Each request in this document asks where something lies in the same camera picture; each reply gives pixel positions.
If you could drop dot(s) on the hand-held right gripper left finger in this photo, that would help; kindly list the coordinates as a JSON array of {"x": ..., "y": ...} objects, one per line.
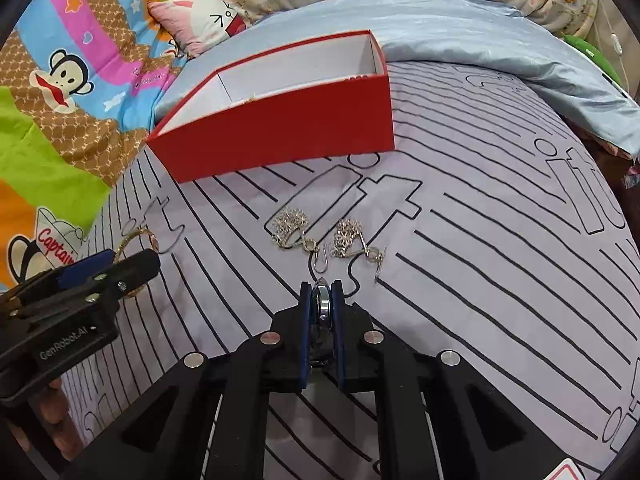
[{"x": 303, "y": 335}]

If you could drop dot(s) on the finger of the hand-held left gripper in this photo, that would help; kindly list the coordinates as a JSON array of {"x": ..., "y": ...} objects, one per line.
[
  {"x": 135, "y": 267},
  {"x": 85, "y": 267}
]

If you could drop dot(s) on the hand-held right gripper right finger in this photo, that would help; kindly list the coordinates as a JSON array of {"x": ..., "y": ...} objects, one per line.
[{"x": 340, "y": 335}]

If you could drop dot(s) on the silver wristwatch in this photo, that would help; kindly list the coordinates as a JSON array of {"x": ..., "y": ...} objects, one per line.
[{"x": 322, "y": 305}]

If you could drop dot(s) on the gold bangle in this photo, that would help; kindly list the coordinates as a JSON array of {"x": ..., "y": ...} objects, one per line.
[{"x": 137, "y": 231}]

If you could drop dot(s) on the red cardboard box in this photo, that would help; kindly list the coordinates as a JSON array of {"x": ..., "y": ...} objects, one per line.
[{"x": 300, "y": 130}]

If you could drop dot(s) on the person's left hand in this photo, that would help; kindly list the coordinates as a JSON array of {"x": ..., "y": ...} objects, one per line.
[{"x": 50, "y": 410}]

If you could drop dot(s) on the silver dangle earring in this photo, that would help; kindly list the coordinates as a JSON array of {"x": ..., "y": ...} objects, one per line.
[
  {"x": 292, "y": 225},
  {"x": 350, "y": 240}
]

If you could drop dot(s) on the colourful monkey cartoon blanket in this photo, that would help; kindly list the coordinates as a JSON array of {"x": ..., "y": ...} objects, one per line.
[{"x": 60, "y": 135}]

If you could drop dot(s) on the pink cat pillow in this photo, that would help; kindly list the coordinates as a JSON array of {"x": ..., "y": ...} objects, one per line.
[{"x": 200, "y": 20}]

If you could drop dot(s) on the white red-edged label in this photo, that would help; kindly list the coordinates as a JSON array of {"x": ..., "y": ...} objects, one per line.
[{"x": 570, "y": 472}]

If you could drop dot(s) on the light blue satin blanket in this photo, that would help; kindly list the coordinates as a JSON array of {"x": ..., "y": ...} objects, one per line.
[{"x": 475, "y": 35}]

